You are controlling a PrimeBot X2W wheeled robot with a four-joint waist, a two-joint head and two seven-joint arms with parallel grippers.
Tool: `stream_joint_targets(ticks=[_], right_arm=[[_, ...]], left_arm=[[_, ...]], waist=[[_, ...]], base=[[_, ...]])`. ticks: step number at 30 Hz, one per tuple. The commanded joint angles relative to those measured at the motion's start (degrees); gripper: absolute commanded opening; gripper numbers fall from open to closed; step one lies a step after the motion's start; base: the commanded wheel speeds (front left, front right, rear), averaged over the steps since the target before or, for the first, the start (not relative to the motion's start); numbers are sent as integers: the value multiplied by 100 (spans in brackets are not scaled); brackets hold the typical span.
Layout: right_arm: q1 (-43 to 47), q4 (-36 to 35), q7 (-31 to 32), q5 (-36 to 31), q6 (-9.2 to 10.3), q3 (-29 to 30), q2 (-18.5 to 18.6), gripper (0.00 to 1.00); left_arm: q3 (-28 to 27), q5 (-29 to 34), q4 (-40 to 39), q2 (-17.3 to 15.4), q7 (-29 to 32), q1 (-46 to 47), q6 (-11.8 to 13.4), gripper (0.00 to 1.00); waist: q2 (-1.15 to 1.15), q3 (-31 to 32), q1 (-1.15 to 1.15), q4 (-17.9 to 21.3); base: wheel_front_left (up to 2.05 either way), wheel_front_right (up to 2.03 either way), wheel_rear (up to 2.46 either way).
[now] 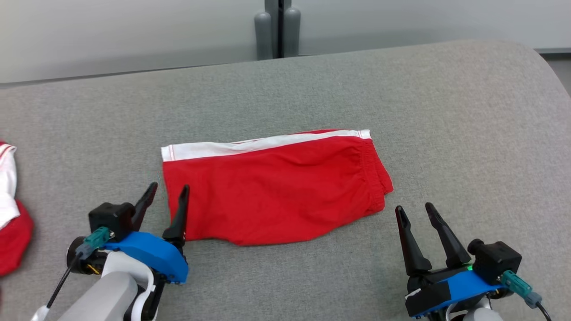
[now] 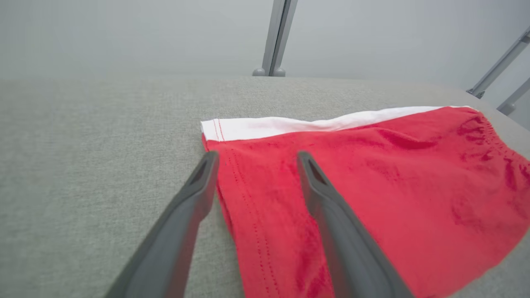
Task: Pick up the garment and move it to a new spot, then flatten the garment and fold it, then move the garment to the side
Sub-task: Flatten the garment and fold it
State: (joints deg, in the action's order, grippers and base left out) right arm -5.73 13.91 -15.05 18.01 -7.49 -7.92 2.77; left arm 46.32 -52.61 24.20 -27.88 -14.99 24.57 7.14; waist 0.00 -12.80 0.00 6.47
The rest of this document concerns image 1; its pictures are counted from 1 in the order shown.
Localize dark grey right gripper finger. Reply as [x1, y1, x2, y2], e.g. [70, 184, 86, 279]
[395, 205, 433, 277]
[425, 202, 472, 269]

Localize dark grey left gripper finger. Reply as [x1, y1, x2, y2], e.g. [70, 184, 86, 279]
[162, 185, 190, 251]
[132, 181, 159, 232]

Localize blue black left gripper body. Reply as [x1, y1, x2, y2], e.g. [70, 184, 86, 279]
[67, 231, 189, 284]

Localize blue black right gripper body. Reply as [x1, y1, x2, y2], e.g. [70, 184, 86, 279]
[405, 265, 505, 319]

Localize red shorts with white stripe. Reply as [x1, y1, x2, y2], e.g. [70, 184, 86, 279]
[161, 129, 394, 247]

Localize red white basketball jersey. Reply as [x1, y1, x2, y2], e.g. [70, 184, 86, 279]
[0, 142, 34, 277]

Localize teal left camera connector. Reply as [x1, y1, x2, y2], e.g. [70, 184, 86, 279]
[75, 226, 113, 260]

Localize teal camera connector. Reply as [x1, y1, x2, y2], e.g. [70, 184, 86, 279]
[500, 270, 543, 309]
[75, 226, 113, 260]

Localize teal right camera connector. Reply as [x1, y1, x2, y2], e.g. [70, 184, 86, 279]
[500, 270, 543, 309]

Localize black right camera cable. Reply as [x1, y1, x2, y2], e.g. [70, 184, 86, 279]
[534, 302, 554, 321]

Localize black camera cable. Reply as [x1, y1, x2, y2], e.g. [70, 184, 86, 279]
[30, 256, 77, 321]
[534, 302, 554, 321]

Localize black left camera cable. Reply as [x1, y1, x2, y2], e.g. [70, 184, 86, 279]
[30, 256, 77, 321]

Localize grey partition post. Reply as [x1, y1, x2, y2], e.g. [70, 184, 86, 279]
[254, 0, 302, 61]

